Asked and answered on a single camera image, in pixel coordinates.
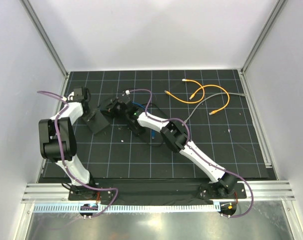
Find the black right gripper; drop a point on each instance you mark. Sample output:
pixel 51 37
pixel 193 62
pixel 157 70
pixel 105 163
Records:
pixel 110 109

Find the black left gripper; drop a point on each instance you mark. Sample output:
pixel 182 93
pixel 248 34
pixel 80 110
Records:
pixel 90 116

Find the black network switch box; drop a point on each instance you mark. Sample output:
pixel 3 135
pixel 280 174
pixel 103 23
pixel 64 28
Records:
pixel 96 122

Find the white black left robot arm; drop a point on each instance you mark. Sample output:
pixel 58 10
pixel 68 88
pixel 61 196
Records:
pixel 58 143

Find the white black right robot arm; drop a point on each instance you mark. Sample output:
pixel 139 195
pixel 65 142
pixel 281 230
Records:
pixel 176 136

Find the black power adapter brick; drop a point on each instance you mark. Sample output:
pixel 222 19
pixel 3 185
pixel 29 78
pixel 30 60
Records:
pixel 135 127

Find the black grid cutting mat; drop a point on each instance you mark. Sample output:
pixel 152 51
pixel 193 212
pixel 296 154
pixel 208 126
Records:
pixel 212 103

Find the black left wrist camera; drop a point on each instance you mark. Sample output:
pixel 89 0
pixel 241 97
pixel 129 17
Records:
pixel 80 95

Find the white slotted cable duct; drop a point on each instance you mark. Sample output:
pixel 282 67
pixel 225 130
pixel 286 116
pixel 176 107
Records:
pixel 90 208

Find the left aluminium corner post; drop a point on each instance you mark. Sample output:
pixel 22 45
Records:
pixel 43 35

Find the aluminium corner post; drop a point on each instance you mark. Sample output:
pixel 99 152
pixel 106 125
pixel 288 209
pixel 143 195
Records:
pixel 276 11
pixel 43 35

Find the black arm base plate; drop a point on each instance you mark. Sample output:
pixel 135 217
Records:
pixel 170 191

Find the aluminium front frame rail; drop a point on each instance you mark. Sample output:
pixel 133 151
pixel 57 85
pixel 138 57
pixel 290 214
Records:
pixel 270 190

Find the right aluminium corner post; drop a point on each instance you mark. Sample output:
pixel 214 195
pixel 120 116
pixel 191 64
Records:
pixel 276 11

